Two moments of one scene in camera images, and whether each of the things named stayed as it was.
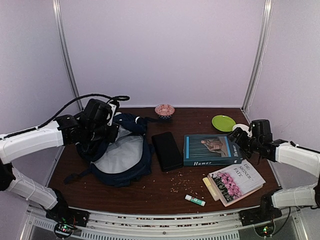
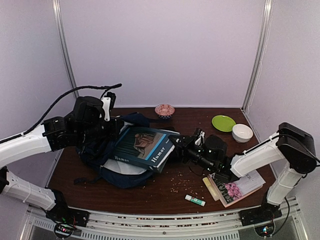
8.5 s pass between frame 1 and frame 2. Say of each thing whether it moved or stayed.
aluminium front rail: stayed
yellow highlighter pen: stayed
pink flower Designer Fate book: stayed
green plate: stayed
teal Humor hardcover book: moved
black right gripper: moved
